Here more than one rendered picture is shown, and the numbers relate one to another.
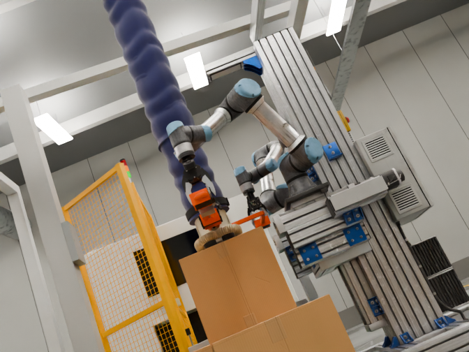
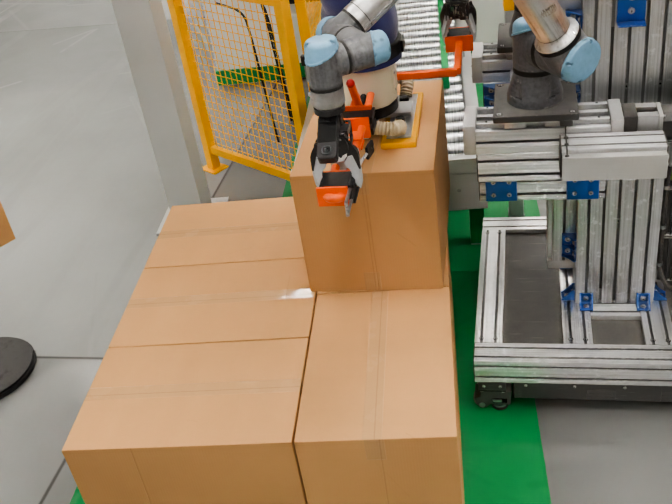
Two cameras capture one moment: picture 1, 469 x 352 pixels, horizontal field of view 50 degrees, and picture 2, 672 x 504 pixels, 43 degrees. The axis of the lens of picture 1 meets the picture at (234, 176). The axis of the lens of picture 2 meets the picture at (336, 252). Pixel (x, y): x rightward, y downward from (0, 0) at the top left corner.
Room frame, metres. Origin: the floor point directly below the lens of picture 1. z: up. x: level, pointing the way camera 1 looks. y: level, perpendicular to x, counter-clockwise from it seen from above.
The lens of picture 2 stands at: (0.22, -0.36, 2.06)
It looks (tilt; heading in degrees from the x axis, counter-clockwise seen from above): 34 degrees down; 18
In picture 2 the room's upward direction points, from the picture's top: 9 degrees counter-clockwise
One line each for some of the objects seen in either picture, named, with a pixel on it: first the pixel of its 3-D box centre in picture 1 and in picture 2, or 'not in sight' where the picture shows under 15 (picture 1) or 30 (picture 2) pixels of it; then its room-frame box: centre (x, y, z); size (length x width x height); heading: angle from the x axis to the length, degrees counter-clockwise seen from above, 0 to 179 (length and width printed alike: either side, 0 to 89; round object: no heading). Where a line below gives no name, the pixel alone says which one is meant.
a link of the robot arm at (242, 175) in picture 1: (242, 176); not in sight; (2.81, -0.04, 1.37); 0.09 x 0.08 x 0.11; 154
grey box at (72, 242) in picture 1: (73, 244); not in sight; (3.47, 1.26, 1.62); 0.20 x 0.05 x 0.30; 8
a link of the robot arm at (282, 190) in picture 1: (287, 193); not in sight; (2.95, -0.25, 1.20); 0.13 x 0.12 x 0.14; 64
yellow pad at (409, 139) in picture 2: not in sight; (402, 114); (2.51, 0.10, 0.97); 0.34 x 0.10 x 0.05; 4
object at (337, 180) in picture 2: (200, 199); (335, 188); (1.91, 0.16, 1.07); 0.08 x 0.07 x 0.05; 4
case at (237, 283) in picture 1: (239, 291); (379, 181); (2.50, 0.20, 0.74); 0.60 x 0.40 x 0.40; 5
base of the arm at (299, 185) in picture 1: (301, 187); (534, 81); (2.45, -0.28, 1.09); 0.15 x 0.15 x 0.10
